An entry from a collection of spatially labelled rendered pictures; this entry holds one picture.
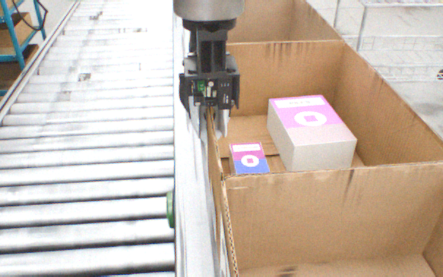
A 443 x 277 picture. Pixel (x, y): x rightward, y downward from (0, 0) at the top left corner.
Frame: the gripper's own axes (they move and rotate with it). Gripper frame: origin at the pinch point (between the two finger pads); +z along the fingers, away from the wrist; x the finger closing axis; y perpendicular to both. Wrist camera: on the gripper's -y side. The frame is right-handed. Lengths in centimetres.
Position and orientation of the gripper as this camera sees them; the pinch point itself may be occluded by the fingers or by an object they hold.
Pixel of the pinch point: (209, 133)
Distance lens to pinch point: 63.9
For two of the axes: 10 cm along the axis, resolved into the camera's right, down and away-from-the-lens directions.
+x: 10.0, -0.6, 0.8
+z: 0.0, 8.2, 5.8
